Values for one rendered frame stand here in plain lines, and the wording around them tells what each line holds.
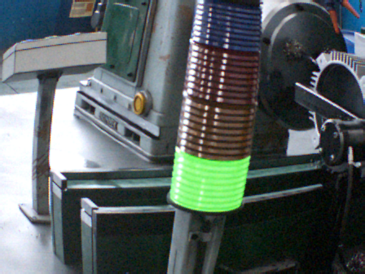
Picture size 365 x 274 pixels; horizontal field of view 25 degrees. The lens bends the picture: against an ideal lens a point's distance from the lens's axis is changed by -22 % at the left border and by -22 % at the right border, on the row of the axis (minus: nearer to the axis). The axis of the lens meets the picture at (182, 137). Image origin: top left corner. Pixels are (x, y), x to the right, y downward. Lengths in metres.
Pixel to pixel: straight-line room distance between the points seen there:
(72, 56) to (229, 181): 0.53
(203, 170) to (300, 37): 0.75
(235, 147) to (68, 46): 0.53
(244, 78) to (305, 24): 0.75
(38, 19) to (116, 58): 5.37
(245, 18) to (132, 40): 0.98
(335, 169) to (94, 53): 0.38
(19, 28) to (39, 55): 5.81
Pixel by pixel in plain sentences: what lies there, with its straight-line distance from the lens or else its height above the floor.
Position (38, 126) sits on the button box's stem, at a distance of 1.30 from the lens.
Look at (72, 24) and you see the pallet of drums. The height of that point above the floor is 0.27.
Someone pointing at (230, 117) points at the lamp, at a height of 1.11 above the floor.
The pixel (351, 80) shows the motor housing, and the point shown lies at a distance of 1.43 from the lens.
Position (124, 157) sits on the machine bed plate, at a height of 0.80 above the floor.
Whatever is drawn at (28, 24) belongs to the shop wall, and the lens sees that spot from 7.10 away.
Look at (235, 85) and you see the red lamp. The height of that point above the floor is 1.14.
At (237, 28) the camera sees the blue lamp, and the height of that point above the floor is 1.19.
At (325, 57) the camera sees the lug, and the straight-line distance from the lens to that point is 1.36.
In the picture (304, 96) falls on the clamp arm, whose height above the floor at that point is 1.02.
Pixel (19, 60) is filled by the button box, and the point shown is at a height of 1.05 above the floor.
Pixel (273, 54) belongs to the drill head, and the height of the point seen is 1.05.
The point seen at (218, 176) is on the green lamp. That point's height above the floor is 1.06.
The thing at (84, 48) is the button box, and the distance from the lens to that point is 1.29.
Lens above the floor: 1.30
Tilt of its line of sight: 16 degrees down
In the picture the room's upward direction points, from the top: 7 degrees clockwise
